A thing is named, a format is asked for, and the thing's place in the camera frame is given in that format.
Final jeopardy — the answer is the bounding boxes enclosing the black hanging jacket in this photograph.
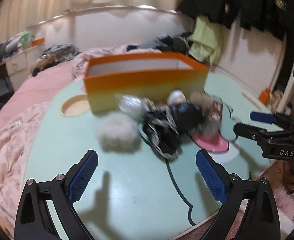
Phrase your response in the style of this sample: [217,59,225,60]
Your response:
[177,0,294,40]

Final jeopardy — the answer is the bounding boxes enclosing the pile of dark clothes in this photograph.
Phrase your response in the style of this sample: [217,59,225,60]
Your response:
[126,31,195,55]

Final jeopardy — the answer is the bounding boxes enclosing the orange gradient cardboard box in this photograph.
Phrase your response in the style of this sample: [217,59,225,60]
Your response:
[84,51,209,115]

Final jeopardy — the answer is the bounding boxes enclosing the orange bottle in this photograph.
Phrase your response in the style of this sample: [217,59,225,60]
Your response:
[259,87,271,104]

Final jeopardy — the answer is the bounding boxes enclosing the light green hanging cloth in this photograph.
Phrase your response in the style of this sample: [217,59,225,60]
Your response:
[187,15,224,65]

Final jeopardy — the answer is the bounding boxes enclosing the pink fluffy rug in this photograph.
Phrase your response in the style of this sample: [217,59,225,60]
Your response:
[270,160,294,230]

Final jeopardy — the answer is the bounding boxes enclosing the black lace-trimmed cloth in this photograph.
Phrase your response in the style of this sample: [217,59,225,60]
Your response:
[138,102,204,160]

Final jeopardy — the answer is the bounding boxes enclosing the beige fur pompom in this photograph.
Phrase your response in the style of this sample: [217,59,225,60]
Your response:
[94,114,140,153]
[189,91,224,135]

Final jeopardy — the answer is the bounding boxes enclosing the clear plastic bag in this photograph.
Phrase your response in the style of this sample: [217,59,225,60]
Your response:
[117,94,145,119]

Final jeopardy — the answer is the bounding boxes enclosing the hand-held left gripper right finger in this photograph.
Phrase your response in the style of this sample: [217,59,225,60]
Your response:
[196,149,280,240]

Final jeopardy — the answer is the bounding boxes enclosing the white drawer cabinet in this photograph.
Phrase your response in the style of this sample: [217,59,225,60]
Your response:
[5,52,28,78]

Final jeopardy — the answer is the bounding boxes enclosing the white cylinder device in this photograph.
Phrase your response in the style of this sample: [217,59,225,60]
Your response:
[5,39,21,50]

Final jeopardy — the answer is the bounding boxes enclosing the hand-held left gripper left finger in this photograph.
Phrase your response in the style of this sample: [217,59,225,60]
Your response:
[14,149,99,240]

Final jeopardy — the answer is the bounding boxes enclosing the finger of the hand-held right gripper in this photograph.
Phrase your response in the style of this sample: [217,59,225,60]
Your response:
[250,112,294,128]
[233,122,289,145]

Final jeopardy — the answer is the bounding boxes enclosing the grey patterned clothes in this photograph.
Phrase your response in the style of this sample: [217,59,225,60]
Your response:
[32,44,82,77]

